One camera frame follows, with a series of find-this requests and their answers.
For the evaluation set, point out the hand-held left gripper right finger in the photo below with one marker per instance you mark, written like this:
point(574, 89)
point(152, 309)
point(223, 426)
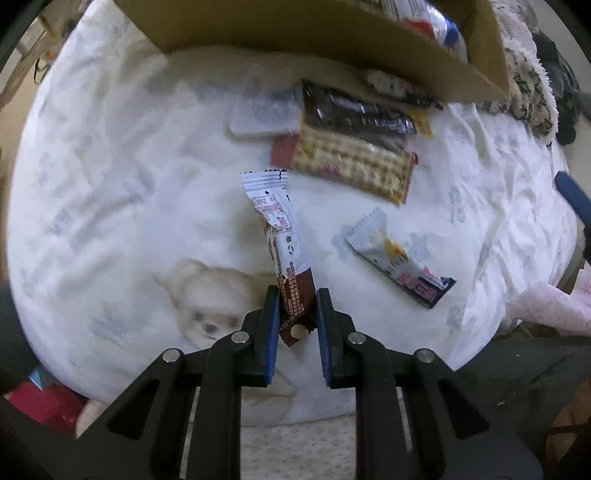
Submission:
point(324, 332)

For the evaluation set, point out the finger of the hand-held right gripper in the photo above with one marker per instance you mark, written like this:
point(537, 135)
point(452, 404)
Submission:
point(572, 194)

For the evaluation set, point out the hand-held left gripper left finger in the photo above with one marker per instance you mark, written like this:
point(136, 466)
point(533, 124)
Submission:
point(272, 332)

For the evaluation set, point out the white bar dark end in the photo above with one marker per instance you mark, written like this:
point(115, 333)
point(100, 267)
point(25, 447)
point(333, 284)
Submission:
point(388, 251)
point(397, 87)

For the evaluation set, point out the brown white snack bar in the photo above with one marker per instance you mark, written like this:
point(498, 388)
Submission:
point(277, 217)

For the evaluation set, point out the small yellow snack packet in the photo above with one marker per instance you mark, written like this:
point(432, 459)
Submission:
point(422, 122)

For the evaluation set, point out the beige cracker packet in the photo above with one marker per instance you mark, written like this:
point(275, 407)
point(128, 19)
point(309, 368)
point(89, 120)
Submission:
point(355, 164)

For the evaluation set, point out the red white snack packet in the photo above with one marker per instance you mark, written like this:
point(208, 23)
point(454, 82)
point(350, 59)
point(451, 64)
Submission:
point(282, 151)

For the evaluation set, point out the blue white snack bag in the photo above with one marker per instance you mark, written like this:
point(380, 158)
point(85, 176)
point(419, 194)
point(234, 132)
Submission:
point(450, 34)

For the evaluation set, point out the clear plastic packet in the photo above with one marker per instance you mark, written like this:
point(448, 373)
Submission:
point(263, 115)

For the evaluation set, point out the dark chocolate bar wrapper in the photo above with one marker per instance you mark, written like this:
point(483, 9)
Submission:
point(355, 115)

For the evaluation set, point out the brown cardboard box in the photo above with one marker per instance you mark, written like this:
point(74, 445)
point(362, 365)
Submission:
point(300, 37)

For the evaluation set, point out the dark clothes pile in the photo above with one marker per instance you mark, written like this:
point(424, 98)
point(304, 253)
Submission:
point(563, 92)

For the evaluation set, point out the pink bow print cloth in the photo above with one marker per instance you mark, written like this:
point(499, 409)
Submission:
point(554, 309)

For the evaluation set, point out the beige dotted cloth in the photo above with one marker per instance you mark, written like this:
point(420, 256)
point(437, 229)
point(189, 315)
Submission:
point(295, 447)

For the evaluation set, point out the cream black fuzzy blanket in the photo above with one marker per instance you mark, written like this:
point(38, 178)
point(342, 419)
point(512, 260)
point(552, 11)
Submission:
point(526, 78)

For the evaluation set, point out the grey trouser leg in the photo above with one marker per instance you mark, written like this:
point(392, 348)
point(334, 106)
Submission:
point(508, 378)

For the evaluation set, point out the white bear print bedsheet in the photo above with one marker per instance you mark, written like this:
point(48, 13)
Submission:
point(115, 184)

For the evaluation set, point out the red bag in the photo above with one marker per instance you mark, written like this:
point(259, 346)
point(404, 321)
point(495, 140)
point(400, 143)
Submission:
point(46, 406)

